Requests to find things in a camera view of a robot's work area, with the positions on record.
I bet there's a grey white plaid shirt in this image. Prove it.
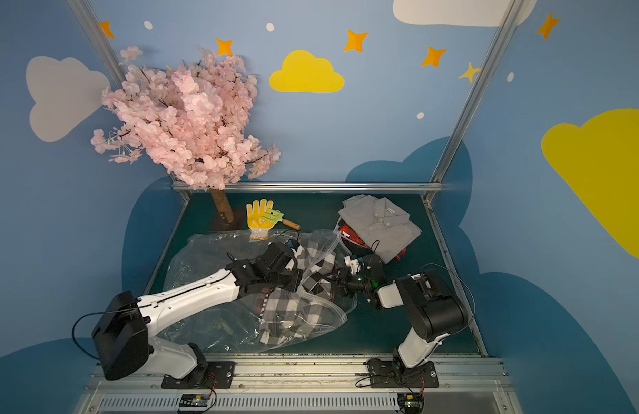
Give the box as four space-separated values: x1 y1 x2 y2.
258 241 357 348

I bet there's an aluminium table frame rail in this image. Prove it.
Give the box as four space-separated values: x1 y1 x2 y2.
171 180 445 194

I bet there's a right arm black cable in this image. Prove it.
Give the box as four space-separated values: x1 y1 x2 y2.
422 262 476 332

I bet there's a yellow hand-shaped clapper toy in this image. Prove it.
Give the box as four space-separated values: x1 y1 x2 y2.
246 198 301 241

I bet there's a right green circuit board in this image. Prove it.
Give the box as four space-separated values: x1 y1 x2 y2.
397 393 424 414

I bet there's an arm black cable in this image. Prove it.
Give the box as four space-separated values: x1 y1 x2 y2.
422 262 476 332
70 309 119 362

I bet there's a green circuit board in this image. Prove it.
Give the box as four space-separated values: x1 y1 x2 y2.
397 393 424 414
177 393 213 414

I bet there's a left green circuit board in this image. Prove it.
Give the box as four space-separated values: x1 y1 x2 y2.
177 393 213 414

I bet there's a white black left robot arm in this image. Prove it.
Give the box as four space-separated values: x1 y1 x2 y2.
92 241 302 388

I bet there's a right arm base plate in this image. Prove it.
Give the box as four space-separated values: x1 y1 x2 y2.
366 358 440 389

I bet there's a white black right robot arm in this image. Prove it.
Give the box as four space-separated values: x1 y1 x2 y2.
335 255 475 374

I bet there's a clear plastic vacuum bag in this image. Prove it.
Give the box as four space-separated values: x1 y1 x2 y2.
159 229 350 354

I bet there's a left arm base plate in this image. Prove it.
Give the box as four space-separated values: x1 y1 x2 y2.
161 361 236 390

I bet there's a pink blossom artificial tree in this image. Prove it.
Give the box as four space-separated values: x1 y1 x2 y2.
90 45 282 224

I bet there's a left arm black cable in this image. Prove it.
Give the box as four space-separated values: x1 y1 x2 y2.
70 309 119 362

